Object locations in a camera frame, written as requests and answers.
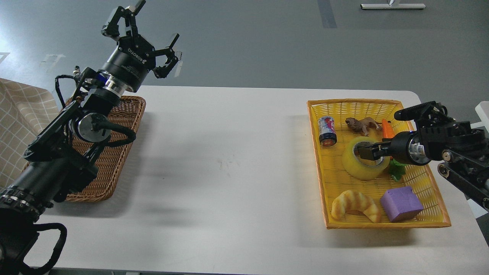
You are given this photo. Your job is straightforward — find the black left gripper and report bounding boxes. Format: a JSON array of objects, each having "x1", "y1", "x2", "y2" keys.
[{"x1": 100, "y1": 0, "x2": 182, "y2": 93}]

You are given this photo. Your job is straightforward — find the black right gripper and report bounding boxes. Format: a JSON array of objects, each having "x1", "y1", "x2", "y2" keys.
[{"x1": 357, "y1": 132, "x2": 415, "y2": 164}]

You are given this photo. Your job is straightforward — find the yellow tape roll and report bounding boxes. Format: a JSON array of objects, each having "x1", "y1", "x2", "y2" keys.
[{"x1": 341, "y1": 136, "x2": 390, "y2": 181}]

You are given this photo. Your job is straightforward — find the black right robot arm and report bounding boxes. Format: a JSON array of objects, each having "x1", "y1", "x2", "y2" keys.
[{"x1": 358, "y1": 101, "x2": 489, "y2": 210}]

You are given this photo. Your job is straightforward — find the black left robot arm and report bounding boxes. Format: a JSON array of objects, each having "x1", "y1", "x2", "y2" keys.
[{"x1": 1, "y1": 0, "x2": 180, "y2": 275}]

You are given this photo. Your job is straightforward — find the orange toy carrot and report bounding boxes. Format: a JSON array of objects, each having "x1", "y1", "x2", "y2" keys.
[{"x1": 381, "y1": 119, "x2": 407, "y2": 182}]

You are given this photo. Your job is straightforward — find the yellow plastic basket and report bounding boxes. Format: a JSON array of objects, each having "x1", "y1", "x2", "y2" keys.
[{"x1": 307, "y1": 99, "x2": 451, "y2": 229}]

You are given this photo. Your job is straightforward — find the small drink can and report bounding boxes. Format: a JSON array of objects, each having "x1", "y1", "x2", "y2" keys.
[{"x1": 317, "y1": 116, "x2": 337, "y2": 147}]

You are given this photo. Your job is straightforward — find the toy croissant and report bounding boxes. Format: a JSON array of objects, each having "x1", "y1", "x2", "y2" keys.
[{"x1": 331, "y1": 190, "x2": 381, "y2": 223}]

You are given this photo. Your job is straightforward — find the purple foam block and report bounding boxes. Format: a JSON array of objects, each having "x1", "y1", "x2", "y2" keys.
[{"x1": 380, "y1": 186, "x2": 424, "y2": 222}]

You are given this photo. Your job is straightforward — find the brown wicker basket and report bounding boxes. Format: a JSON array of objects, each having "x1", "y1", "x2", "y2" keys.
[{"x1": 23, "y1": 95, "x2": 146, "y2": 203}]

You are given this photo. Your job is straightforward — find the beige checkered cloth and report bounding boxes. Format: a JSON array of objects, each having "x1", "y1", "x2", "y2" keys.
[{"x1": 0, "y1": 79, "x2": 59, "y2": 190}]

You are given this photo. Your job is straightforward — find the white stand base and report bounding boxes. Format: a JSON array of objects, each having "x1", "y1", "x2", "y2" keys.
[{"x1": 360, "y1": 0, "x2": 426, "y2": 10}]

